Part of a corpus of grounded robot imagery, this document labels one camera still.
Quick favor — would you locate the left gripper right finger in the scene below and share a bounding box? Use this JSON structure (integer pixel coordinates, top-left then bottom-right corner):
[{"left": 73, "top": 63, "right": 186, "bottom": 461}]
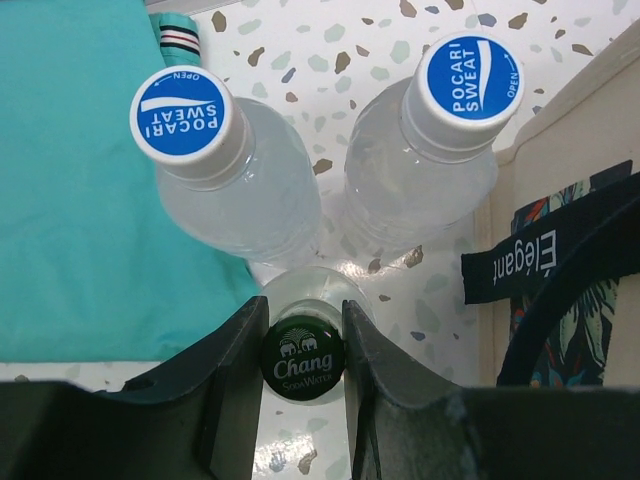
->
[{"left": 342, "top": 300, "right": 480, "bottom": 479}]

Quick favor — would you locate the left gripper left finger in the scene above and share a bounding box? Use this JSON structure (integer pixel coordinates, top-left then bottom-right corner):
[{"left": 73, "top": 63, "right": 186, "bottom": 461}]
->
[{"left": 89, "top": 296, "right": 269, "bottom": 479}]

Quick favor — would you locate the beige canvas bag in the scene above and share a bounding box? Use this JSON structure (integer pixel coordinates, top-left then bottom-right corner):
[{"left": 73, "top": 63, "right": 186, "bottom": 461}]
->
[{"left": 462, "top": 24, "right": 639, "bottom": 387}]

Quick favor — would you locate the teal folded towel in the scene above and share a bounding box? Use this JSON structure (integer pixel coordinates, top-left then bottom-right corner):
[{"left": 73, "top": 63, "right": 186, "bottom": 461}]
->
[{"left": 1, "top": 1, "right": 258, "bottom": 363}]

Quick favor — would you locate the clear water bottle blue cap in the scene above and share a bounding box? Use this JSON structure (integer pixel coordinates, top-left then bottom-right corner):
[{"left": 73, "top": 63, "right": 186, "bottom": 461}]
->
[{"left": 129, "top": 65, "right": 322, "bottom": 269}]

